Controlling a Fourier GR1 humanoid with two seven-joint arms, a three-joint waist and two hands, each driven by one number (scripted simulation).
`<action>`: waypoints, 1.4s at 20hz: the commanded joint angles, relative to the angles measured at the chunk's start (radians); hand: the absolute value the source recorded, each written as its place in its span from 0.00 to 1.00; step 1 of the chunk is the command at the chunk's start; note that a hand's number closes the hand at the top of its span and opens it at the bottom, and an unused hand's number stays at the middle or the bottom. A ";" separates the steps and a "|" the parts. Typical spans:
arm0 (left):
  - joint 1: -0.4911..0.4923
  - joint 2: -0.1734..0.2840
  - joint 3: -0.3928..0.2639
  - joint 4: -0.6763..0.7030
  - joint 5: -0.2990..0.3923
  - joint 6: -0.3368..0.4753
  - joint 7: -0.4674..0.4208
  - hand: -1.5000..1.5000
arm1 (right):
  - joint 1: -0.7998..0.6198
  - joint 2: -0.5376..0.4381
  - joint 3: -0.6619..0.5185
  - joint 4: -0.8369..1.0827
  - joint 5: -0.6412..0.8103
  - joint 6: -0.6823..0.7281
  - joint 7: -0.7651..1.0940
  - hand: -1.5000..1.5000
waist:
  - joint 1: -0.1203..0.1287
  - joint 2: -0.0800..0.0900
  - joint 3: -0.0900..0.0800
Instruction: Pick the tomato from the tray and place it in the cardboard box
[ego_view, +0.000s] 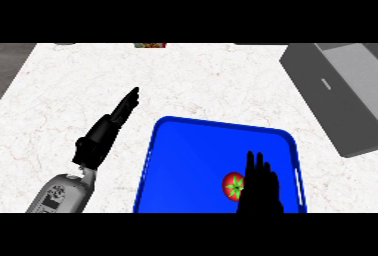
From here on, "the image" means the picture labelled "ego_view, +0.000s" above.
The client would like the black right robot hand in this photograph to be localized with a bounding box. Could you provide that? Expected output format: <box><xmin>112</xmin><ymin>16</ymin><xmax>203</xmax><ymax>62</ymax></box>
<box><xmin>237</xmin><ymin>150</ymin><xmax>285</xmax><ymax>214</ymax></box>

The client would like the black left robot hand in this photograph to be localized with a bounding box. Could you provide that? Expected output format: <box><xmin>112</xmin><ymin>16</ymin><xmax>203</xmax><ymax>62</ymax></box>
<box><xmin>71</xmin><ymin>86</ymin><xmax>142</xmax><ymax>171</ymax></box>

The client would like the red tomato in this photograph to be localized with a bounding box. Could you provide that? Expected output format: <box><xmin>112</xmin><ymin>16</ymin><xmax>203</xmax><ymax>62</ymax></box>
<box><xmin>222</xmin><ymin>171</ymin><xmax>247</xmax><ymax>203</ymax></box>

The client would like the blue tray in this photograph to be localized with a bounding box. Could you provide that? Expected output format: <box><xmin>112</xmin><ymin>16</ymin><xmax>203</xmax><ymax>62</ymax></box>
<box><xmin>132</xmin><ymin>115</ymin><xmax>309</xmax><ymax>214</ymax></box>

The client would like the grey cardboard box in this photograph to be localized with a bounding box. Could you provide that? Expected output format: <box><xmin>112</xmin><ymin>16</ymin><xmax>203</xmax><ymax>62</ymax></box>
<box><xmin>278</xmin><ymin>43</ymin><xmax>378</xmax><ymax>159</ymax></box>

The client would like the red and green object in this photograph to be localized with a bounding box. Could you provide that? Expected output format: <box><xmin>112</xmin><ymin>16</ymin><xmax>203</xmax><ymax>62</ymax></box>
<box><xmin>133</xmin><ymin>43</ymin><xmax>169</xmax><ymax>49</ymax></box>

